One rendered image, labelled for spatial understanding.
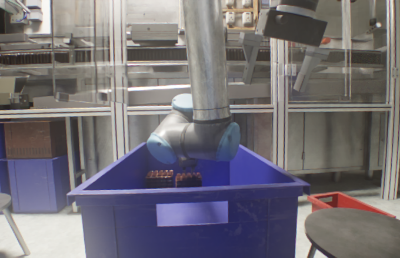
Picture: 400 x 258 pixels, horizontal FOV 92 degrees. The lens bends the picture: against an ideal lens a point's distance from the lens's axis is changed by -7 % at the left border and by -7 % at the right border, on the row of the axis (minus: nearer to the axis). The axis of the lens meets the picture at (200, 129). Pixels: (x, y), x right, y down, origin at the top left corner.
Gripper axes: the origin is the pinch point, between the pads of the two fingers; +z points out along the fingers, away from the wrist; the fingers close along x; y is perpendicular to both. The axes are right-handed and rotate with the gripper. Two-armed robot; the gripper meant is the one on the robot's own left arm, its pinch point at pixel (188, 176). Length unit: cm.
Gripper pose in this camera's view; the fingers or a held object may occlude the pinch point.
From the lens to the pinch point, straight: 87.1
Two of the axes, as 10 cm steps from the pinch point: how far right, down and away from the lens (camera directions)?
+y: -0.6, -7.0, 7.1
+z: -0.3, 7.2, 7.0
